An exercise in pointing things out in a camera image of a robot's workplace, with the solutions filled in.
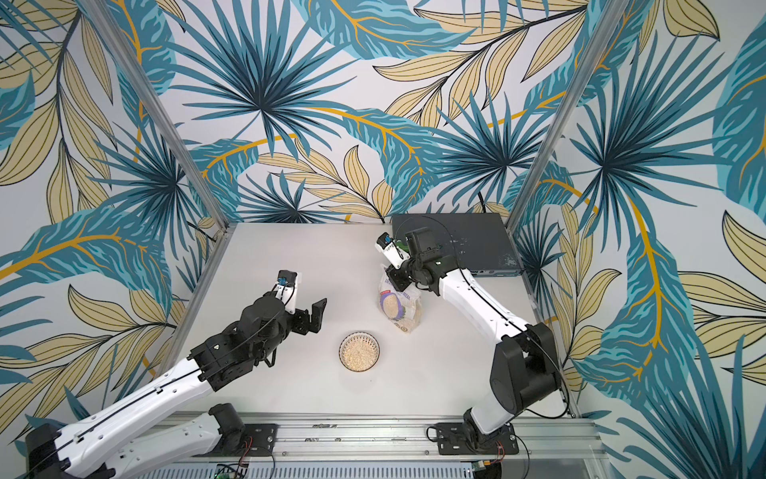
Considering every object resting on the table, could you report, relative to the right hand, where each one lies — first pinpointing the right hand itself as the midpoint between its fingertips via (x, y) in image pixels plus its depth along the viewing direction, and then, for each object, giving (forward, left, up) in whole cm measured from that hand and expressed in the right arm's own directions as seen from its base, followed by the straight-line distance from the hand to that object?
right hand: (370, 277), depth 83 cm
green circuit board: (-42, +36, -20) cm, 59 cm away
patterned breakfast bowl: (-15, +4, -14) cm, 21 cm away
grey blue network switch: (+27, -42, -18) cm, 54 cm away
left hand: (-9, +15, +4) cm, 18 cm away
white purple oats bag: (-6, -9, -7) cm, 13 cm away
